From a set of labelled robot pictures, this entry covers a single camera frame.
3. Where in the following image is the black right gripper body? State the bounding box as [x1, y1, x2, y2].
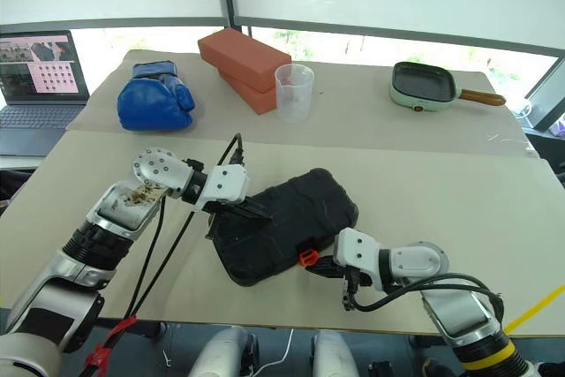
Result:
[328, 260, 373, 293]

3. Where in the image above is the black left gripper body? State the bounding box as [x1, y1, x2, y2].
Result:
[205, 199, 253, 224]

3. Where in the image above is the black plastic tool case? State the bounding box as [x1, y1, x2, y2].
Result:
[206, 167, 360, 289]

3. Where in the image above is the grey rounded shape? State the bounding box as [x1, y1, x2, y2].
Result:
[189, 326, 260, 377]
[312, 329, 359, 377]

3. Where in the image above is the red brick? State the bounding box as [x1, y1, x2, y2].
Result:
[197, 26, 293, 92]
[219, 68, 279, 117]

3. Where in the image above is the clear plastic measuring cup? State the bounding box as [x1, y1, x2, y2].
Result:
[274, 63, 315, 124]

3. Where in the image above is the blue boxing glove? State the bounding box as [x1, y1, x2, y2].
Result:
[116, 60, 196, 132]

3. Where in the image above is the black orange shoe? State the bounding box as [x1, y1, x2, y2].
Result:
[421, 357, 456, 377]

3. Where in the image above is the red tape wrap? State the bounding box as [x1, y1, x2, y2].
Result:
[85, 313, 139, 369]

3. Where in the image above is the green electric frying pan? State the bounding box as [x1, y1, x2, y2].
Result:
[388, 61, 508, 114]

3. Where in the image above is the dark laptop computer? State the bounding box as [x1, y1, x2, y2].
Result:
[0, 30, 92, 158]

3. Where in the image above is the black chair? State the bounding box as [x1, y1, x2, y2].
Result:
[527, 129, 565, 184]

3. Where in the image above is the black monitor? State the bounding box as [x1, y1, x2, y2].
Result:
[524, 57, 565, 133]

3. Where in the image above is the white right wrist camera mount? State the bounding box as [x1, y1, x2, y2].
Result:
[333, 226, 381, 276]

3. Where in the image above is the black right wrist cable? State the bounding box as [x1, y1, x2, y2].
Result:
[342, 271, 505, 313]

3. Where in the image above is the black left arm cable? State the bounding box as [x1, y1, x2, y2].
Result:
[90, 132, 246, 377]
[83, 195, 168, 377]

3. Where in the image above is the white floor cable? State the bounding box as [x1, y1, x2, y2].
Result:
[258, 328, 295, 377]

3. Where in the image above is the white cable loop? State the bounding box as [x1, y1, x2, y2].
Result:
[514, 96, 535, 121]

